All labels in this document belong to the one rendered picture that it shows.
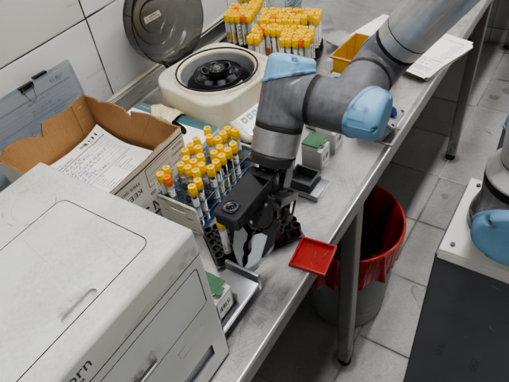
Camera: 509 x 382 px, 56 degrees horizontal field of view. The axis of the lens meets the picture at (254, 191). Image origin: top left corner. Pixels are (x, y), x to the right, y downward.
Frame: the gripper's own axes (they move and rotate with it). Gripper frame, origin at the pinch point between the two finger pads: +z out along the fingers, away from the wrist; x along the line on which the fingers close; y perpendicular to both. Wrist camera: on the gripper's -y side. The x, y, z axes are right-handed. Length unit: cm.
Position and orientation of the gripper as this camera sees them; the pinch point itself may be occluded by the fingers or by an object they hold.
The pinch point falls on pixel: (244, 269)
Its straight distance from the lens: 82.3
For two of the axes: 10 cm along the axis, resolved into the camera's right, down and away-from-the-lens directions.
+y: 5.2, -1.9, 8.3
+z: -1.8, 9.3, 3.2
